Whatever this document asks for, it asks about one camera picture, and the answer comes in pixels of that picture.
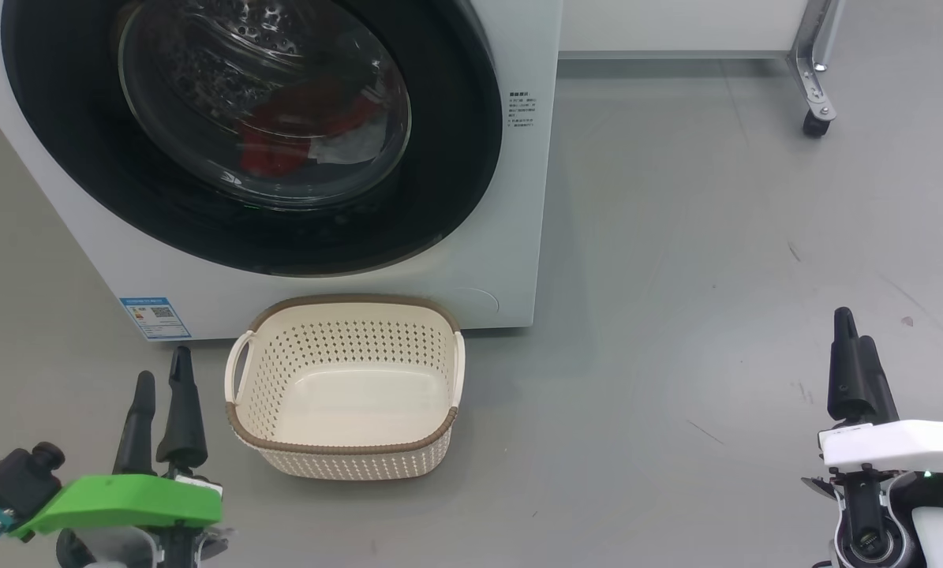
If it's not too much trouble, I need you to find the blue energy label sticker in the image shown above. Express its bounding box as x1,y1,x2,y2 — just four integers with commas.
119,296,193,342

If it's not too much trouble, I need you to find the white front-load washing machine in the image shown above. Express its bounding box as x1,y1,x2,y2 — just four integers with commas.
0,0,564,342

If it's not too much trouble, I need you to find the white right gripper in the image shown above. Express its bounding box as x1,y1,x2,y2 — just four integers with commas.
803,307,943,568

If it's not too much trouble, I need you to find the black round glass washer door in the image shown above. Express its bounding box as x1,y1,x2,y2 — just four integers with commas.
0,0,505,278

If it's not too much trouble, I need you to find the white rolling partition panel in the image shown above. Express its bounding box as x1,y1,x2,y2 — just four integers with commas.
558,0,815,61

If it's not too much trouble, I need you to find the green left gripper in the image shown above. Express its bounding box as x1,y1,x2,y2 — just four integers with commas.
9,345,232,568

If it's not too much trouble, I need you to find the metal partition leg with caster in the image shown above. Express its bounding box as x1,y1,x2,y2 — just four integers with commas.
787,0,848,140

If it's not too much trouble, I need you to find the red and white garment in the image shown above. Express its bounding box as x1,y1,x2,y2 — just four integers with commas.
238,79,390,179

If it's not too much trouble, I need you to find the cream perforated laundry basket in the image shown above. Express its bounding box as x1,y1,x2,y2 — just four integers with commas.
224,294,466,481

